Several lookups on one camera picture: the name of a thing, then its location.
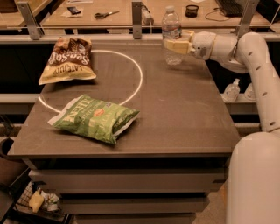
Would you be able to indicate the black handled scissors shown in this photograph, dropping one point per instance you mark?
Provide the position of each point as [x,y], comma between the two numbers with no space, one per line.
[104,15]

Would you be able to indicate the grey middle metal bracket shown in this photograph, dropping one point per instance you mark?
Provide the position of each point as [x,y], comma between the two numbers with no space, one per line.
[137,19]

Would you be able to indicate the grey metal bracket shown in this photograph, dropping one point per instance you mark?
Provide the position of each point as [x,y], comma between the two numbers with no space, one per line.
[246,18]
[34,31]
[137,19]

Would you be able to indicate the grey right metal bracket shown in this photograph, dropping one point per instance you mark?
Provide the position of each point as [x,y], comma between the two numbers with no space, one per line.
[246,18]

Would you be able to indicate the brown sea salt chip bag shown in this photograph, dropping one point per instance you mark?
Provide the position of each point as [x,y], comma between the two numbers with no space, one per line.
[70,60]

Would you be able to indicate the grey left metal bracket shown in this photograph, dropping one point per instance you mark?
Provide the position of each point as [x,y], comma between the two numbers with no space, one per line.
[34,31]

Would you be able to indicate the green jalapeno chip bag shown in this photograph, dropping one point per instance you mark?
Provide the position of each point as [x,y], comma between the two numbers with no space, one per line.
[101,120]

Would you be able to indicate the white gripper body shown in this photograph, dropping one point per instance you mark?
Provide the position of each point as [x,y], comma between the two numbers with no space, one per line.
[203,44]

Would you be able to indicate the white power strip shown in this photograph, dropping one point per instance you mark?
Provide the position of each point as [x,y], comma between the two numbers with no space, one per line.
[146,16]

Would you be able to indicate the black keyboard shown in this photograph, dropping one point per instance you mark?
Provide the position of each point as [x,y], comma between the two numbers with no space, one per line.
[230,8]

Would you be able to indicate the clear plastic water bottle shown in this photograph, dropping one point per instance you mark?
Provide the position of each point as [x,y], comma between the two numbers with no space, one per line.
[171,30]

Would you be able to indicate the white tape circle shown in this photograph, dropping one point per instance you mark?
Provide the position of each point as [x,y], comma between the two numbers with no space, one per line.
[141,77]

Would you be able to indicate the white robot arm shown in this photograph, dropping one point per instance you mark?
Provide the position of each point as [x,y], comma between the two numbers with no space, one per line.
[253,183]

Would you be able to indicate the black wire basket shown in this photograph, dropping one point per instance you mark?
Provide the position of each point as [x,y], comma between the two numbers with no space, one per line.
[50,210]

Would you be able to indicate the black phone on paper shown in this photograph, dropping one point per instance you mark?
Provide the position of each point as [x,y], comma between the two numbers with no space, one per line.
[71,12]

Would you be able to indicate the yellow item in basket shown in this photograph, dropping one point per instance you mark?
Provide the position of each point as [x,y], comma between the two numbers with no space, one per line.
[36,201]

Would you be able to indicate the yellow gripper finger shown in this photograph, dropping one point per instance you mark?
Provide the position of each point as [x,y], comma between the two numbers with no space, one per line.
[179,46]
[187,35]

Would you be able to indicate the black mesh pen cup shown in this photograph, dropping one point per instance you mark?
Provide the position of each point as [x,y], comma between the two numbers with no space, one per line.
[191,10]

